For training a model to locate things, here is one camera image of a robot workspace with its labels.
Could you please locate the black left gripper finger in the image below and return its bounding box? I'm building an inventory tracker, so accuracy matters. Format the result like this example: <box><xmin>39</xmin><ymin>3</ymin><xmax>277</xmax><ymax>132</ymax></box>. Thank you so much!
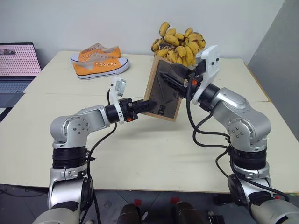
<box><xmin>137</xmin><ymin>105</ymin><xmax>157</xmax><ymax>115</ymax></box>
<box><xmin>137</xmin><ymin>99</ymin><xmax>158</xmax><ymax>109</ymax></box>

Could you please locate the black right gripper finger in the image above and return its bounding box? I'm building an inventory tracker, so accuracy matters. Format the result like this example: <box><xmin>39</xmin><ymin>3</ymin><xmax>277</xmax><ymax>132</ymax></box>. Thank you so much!
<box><xmin>170</xmin><ymin>64</ymin><xmax>191</xmax><ymax>81</ymax></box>
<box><xmin>158</xmin><ymin>72</ymin><xmax>188</xmax><ymax>94</ymax></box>

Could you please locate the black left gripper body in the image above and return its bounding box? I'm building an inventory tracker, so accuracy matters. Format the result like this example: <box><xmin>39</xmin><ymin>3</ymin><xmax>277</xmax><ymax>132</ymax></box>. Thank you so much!
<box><xmin>119</xmin><ymin>98</ymin><xmax>139</xmax><ymax>123</ymax></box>

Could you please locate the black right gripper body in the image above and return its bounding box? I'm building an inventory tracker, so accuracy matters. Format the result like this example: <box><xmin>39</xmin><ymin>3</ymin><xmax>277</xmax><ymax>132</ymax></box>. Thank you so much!
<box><xmin>180</xmin><ymin>61</ymin><xmax>208</xmax><ymax>94</ymax></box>

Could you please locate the wooden picture frame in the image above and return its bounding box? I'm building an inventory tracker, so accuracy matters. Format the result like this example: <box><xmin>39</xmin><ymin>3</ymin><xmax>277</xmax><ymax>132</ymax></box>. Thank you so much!
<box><xmin>143</xmin><ymin>55</ymin><xmax>185</xmax><ymax>122</ymax></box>

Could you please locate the yellow banana bunch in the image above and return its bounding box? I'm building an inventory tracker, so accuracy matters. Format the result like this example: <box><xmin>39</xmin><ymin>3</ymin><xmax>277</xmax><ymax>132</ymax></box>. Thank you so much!
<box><xmin>150</xmin><ymin>21</ymin><xmax>207</xmax><ymax>68</ymax></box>

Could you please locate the orange canvas sneaker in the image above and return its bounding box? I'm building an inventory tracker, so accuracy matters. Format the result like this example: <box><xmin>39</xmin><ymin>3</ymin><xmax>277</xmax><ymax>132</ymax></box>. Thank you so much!
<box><xmin>70</xmin><ymin>42</ymin><xmax>123</xmax><ymax>63</ymax></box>
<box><xmin>73</xmin><ymin>52</ymin><xmax>131</xmax><ymax>81</ymax></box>

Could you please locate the dark rounded shape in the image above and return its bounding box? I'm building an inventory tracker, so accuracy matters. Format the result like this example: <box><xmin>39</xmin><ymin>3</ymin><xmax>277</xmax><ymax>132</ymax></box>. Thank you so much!
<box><xmin>116</xmin><ymin>203</ymin><xmax>143</xmax><ymax>224</ymax></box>
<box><xmin>174</xmin><ymin>201</ymin><xmax>204</xmax><ymax>224</ymax></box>

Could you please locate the grey open laptop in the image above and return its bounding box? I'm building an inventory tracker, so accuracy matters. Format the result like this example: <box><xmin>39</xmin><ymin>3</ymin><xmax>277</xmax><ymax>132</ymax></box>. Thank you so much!
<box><xmin>0</xmin><ymin>42</ymin><xmax>43</xmax><ymax>94</ymax></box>

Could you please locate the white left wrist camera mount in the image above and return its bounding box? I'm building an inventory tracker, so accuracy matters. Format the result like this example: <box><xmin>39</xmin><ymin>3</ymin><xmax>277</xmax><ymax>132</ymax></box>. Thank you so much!
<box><xmin>109</xmin><ymin>76</ymin><xmax>128</xmax><ymax>124</ymax></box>

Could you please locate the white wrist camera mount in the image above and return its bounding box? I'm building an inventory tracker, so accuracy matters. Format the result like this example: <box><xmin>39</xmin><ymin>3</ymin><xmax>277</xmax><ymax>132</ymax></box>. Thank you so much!
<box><xmin>109</xmin><ymin>76</ymin><xmax>128</xmax><ymax>124</ymax></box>
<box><xmin>192</xmin><ymin>45</ymin><xmax>222</xmax><ymax>105</ymax></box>

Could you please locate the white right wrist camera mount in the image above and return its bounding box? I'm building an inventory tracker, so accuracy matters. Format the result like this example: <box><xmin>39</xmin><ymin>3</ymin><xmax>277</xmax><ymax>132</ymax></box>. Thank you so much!
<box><xmin>192</xmin><ymin>45</ymin><xmax>222</xmax><ymax>105</ymax></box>

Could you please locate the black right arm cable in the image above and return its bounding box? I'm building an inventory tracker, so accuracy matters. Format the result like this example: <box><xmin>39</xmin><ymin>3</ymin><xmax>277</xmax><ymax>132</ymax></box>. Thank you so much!
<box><xmin>185</xmin><ymin>73</ymin><xmax>291</xmax><ymax>203</ymax></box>

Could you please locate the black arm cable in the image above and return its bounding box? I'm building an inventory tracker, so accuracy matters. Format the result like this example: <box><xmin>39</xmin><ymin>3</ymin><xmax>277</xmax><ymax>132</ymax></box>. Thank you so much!
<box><xmin>185</xmin><ymin>73</ymin><xmax>291</xmax><ymax>203</ymax></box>
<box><xmin>78</xmin><ymin>88</ymin><xmax>118</xmax><ymax>224</ymax></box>

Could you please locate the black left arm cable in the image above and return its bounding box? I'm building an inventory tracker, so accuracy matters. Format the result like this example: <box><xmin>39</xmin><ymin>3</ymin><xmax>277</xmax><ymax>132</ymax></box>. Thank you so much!
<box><xmin>78</xmin><ymin>88</ymin><xmax>118</xmax><ymax>224</ymax></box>

